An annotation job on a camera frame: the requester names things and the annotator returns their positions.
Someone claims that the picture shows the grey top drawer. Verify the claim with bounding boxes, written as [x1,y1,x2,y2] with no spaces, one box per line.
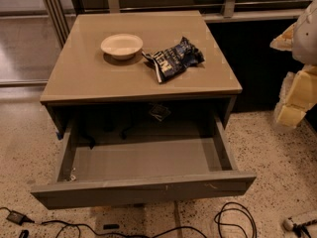
[31,113,257,209]

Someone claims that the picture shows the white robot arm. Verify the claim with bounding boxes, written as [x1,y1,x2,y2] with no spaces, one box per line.
[269,0,317,128]

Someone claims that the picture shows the small packet inside drawer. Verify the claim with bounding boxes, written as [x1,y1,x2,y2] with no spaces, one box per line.
[149,104,171,122]

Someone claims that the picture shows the grey-brown drawer cabinet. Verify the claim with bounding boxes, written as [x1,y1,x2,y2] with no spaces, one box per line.
[41,11,242,132]

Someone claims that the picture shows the white power strip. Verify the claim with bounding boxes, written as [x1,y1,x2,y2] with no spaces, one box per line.
[283,210,317,231]

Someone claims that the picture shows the blue crumpled chip bag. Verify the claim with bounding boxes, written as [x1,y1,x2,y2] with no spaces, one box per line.
[142,37,205,83]

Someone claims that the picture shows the white ceramic bowl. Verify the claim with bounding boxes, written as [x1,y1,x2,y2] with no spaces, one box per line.
[100,34,143,60]

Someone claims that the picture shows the small black floor device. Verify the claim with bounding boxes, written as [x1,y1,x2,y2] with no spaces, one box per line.
[103,224,120,230]

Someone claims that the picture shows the metal railing shelf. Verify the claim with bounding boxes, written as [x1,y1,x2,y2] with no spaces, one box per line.
[44,0,313,44]

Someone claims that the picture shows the black power adapter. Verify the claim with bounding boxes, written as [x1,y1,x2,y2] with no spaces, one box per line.
[6,210,34,226]

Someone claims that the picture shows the looped black cable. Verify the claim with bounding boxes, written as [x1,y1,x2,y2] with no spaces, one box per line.
[213,201,258,238]

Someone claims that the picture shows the black floor cable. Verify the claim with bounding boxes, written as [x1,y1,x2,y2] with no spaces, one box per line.
[33,219,209,238]

